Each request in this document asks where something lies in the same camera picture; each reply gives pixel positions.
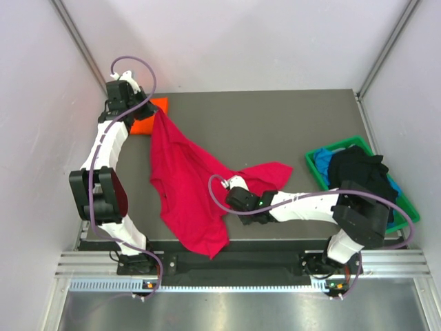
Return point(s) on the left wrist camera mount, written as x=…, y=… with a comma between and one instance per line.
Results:
x=127, y=76

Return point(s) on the black t shirt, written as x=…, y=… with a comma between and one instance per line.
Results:
x=354, y=164

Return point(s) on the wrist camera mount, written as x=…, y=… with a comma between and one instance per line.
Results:
x=234, y=182
x=127, y=76

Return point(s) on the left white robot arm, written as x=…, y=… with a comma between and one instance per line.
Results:
x=98, y=194

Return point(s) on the blue t shirt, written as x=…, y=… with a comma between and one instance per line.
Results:
x=322, y=158

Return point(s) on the slotted grey cable duct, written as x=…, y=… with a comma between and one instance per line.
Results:
x=146, y=286

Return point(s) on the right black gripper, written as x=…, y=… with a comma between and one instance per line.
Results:
x=245, y=220

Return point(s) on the folded orange t shirt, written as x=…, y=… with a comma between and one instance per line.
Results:
x=145, y=126

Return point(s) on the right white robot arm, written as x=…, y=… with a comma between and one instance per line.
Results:
x=362, y=220

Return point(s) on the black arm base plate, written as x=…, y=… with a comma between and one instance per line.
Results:
x=242, y=262

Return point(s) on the right aluminium frame post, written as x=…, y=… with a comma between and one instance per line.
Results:
x=396, y=32

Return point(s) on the aluminium frame post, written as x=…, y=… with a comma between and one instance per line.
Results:
x=77, y=38
x=396, y=32

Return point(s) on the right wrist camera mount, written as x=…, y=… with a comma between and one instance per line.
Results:
x=234, y=182

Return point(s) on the left aluminium frame post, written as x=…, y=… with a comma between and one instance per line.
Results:
x=77, y=38

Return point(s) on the red t shirt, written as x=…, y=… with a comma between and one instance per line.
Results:
x=180, y=172

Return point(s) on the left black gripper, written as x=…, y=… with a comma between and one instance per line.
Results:
x=149, y=109

